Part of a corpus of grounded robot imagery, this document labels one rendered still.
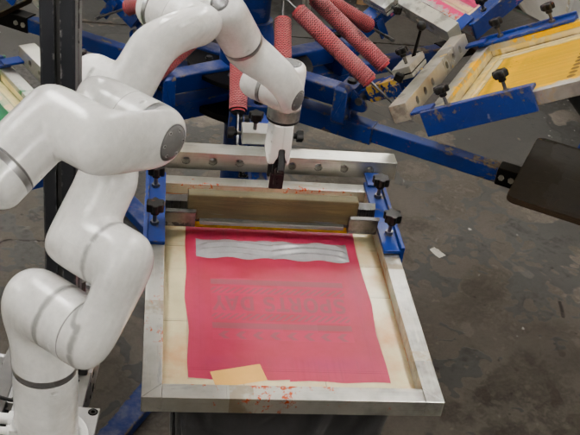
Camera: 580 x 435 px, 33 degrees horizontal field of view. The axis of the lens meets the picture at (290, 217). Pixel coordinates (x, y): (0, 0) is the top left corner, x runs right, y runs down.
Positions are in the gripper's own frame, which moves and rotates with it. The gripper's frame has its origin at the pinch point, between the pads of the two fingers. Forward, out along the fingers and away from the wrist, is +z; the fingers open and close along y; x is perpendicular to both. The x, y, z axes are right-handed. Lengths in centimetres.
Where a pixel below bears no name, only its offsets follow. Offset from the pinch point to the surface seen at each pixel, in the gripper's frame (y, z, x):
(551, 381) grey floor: -52, 110, 117
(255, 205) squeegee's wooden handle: 1.2, 8.0, -3.9
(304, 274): 16.2, 16.2, 7.2
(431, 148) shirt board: -51, 18, 53
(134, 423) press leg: -25, 106, -29
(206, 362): 46, 17, -16
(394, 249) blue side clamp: 11.5, 11.4, 28.6
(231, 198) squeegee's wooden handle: 1.2, 6.4, -9.6
